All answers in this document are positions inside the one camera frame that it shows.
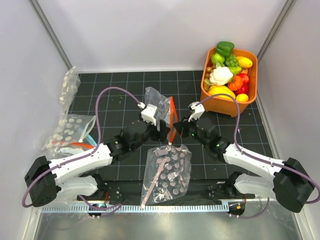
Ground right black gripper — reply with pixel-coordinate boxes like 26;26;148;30
173;113;208;148

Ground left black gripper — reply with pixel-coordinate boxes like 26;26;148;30
131;112;170;152

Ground clear bag orange zipper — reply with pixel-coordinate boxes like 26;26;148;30
144;86;179;145

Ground white cauliflower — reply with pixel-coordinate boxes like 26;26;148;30
209;66;234;86

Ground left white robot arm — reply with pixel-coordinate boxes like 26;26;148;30
22;120;170;208

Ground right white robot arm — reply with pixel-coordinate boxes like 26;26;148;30
173;118;315;213

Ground clear bag pink dots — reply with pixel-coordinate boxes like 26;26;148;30
140;144;192;210

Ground clear bag white dots flat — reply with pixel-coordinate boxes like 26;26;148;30
41;114;96;151

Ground clear bag white dots upright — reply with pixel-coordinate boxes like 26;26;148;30
59;66;81;115

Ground black grid mat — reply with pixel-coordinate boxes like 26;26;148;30
69;70;276;181

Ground brown longan cluster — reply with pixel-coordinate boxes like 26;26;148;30
205;65;216;79

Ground yellow lemon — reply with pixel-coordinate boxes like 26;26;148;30
236;93;249;103

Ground orange pumpkin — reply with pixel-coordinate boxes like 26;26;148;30
227;75;244;92

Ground red pomegranate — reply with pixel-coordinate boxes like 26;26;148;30
235;83;250;96

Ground orange plastic basket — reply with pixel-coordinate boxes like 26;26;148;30
200;47;258;117

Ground green apple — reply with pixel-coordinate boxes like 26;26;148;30
210;52;225;65

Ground green pear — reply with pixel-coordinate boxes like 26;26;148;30
228;65;243;76

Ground red apple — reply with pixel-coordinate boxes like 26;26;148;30
237;73;250;84

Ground green grapes bunch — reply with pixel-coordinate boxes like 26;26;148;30
224;54;239;67

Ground green bell pepper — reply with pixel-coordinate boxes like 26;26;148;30
216;41;235;58

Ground yellow mango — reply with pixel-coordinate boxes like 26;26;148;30
236;56;253;69

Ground crumpled clear bags pile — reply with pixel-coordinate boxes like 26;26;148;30
56;188;77;208

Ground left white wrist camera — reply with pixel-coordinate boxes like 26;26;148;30
140;104;158;126

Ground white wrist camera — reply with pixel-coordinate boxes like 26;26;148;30
188;101;205;122
140;104;158;126

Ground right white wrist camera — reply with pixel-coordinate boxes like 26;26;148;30
188;101;205;122

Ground aluminium cable rail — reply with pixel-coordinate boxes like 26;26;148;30
41;202;229;214

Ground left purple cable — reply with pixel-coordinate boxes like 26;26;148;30
21;86;147;221

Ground purple cable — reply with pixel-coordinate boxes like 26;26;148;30
197;93;320;219
21;86;147;221

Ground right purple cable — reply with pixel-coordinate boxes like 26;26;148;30
197;93;320;219

